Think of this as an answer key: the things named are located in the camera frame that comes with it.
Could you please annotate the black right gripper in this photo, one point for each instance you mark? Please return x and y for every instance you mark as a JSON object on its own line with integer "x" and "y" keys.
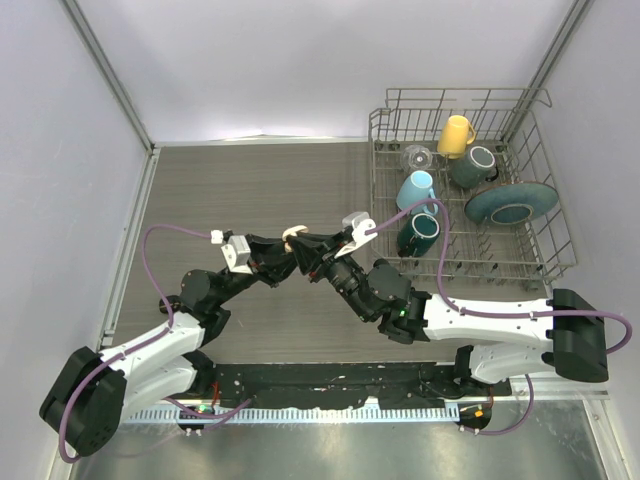
{"x": 307, "y": 248}

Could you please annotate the cream earbud charging case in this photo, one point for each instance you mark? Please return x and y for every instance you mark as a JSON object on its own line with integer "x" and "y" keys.
{"x": 292, "y": 232}

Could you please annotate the blue ceramic plate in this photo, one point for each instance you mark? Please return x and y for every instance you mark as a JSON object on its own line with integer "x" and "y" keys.
{"x": 511, "y": 204}

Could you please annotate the metal wire dish rack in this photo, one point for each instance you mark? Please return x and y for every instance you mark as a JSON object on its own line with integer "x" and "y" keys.
{"x": 532, "y": 255}

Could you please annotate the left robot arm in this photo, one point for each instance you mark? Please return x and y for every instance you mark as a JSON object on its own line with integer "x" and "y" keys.
{"x": 96, "y": 391}

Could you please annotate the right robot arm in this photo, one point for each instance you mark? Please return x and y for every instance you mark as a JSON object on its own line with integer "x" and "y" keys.
{"x": 564, "y": 333}

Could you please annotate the aluminium frame rail left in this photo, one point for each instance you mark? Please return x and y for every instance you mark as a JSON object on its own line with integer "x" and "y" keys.
{"x": 127, "y": 250}

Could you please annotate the light blue mug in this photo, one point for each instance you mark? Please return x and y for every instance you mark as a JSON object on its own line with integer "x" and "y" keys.
{"x": 418, "y": 186}

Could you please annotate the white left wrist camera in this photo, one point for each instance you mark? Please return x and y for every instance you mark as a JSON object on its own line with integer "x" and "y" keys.
{"x": 235, "y": 250}

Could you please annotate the white slotted cable duct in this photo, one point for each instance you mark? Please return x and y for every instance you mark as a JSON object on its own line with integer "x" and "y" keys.
{"x": 369, "y": 413}

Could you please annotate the dark grey-green mug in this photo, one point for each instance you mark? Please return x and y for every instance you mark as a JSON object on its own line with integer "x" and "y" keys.
{"x": 477, "y": 165}

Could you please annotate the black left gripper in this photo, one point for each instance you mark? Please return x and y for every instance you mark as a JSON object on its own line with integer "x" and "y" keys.
{"x": 269, "y": 260}

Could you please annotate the dark teal mug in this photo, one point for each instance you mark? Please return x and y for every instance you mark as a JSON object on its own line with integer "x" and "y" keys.
{"x": 417, "y": 236}

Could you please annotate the clear glass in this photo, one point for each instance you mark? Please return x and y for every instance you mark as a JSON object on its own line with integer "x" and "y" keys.
{"x": 416, "y": 158}

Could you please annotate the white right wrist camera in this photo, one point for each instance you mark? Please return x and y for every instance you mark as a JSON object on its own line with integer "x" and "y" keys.
{"x": 363, "y": 230}

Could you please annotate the yellow mug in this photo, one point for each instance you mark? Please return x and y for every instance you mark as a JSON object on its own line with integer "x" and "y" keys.
{"x": 457, "y": 134}

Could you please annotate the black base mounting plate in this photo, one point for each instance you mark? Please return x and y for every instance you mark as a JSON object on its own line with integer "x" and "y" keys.
{"x": 337, "y": 386}

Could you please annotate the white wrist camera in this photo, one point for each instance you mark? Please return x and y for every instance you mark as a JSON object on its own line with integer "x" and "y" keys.
{"x": 363, "y": 230}
{"x": 235, "y": 250}

